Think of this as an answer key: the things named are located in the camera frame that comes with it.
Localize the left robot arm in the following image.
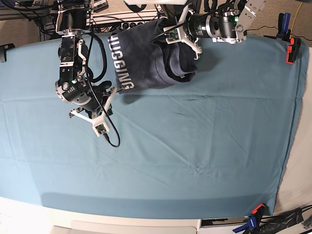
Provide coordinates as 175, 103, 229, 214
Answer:
163, 0, 266, 60

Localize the yellow cable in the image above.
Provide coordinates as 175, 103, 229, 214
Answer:
291, 0, 305, 34

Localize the teal table cloth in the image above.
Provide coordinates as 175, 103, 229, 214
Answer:
0, 36, 309, 219

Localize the black plastic bag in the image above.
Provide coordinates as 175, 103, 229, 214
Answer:
254, 205, 312, 234

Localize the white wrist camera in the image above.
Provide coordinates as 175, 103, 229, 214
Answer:
92, 123, 110, 137
165, 29, 180, 44

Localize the orange black clamp right edge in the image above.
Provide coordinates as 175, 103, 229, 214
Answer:
286, 37, 302, 64

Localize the blue-grey heathered T-shirt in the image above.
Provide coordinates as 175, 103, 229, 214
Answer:
107, 18, 197, 94

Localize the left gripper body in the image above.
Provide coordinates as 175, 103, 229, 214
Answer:
163, 4, 213, 60

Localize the white power strip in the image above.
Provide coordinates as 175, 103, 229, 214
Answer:
63, 16, 171, 32

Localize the blue orange clamp bottom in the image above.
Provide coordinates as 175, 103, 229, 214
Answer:
233, 203, 266, 234

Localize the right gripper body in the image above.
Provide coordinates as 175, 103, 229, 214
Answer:
67, 81, 121, 124

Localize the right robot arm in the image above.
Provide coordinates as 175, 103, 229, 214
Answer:
56, 0, 118, 126

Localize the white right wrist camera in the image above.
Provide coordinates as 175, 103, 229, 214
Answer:
92, 123, 110, 137

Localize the blue black clamp upper right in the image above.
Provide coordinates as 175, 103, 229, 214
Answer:
264, 13, 291, 42

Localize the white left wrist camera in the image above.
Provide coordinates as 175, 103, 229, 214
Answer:
165, 29, 180, 44

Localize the black clamp left edge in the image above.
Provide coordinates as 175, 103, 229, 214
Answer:
0, 43, 15, 63

